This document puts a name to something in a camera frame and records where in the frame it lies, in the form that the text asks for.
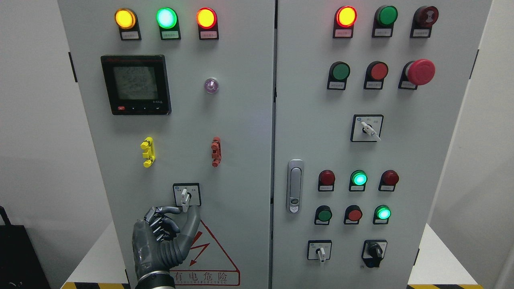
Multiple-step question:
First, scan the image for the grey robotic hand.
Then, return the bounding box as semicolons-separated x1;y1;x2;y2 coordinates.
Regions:
132;206;200;283

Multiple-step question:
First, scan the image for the white rotary selector switch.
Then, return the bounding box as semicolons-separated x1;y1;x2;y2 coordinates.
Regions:
173;183;202;212

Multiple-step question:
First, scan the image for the red electric hazard sticker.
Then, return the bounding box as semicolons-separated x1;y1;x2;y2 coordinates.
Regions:
169;221;241;287

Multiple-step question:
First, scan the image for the yellow terminal clip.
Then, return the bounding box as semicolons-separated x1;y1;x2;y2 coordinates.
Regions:
140;136;156;168

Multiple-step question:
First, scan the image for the red terminal clip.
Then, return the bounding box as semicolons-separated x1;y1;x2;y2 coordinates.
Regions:
211;136;222;167

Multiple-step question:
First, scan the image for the black digital power meter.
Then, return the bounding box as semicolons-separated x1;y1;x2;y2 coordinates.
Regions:
101;55;172;115

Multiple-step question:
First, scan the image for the green push button lower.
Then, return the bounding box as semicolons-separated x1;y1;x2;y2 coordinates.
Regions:
314;205;332;225

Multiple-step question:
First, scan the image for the green push button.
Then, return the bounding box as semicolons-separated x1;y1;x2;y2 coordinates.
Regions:
314;205;332;225
327;61;351;90

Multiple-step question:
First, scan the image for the clear round lamp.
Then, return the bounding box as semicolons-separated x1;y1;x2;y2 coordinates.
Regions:
204;77;220;94

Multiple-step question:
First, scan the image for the dark red indicator left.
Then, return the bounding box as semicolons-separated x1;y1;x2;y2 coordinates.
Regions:
318;170;336;192

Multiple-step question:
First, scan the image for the dark red indicator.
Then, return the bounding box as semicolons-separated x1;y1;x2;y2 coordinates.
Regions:
378;170;400;192
318;170;336;192

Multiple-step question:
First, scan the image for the red push button lower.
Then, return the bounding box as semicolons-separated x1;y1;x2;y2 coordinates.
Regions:
343;205;362;225

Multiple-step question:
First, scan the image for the red push button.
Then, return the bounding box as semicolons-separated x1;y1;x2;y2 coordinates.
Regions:
343;205;362;225
363;61;389;90

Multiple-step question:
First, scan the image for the grey electrical cabinet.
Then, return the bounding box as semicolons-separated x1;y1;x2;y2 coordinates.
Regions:
57;0;492;289

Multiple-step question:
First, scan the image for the green lit indicator middle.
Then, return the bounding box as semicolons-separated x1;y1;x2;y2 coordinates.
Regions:
349;170;368;191

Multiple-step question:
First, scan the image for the green lit button lower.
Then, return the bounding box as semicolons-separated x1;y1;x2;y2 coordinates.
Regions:
373;205;391;225

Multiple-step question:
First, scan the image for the green indicator light top left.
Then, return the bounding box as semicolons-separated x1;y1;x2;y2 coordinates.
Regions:
156;7;181;40

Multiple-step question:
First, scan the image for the yellow indicator light top left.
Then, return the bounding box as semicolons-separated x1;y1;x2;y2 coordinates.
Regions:
114;8;141;41

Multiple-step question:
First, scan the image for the orange-red indicator light left door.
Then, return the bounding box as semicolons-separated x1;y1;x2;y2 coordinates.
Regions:
196;7;219;40

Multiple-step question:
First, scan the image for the dark red indicator right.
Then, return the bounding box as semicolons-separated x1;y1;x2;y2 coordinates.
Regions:
378;170;400;192

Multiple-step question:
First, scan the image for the green push button upper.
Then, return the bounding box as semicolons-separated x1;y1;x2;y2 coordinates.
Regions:
327;61;351;90

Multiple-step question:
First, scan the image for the red push button upper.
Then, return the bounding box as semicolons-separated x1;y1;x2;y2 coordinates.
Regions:
363;61;389;90

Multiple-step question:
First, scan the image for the red lit indicator right door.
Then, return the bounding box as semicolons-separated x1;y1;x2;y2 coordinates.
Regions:
332;6;357;39

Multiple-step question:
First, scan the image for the red emergency stop button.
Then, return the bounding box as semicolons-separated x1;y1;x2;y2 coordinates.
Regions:
398;59;436;90

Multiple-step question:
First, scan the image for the green indicator unlit top right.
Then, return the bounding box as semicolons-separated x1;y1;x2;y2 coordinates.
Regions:
371;5;398;38

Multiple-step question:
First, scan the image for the dark red buzzer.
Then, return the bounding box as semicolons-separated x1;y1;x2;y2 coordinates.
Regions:
410;6;439;38

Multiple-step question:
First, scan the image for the silver door handle lock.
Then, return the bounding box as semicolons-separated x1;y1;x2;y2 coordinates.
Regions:
286;159;304;214

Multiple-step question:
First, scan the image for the white selector switch lower right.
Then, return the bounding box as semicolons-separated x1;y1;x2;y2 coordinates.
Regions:
307;240;332;265

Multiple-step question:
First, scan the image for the black knob selector switch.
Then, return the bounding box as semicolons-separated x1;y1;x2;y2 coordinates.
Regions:
361;240;388;268

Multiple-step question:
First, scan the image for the white selector switch upper right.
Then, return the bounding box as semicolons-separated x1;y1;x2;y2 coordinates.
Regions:
351;114;384;142

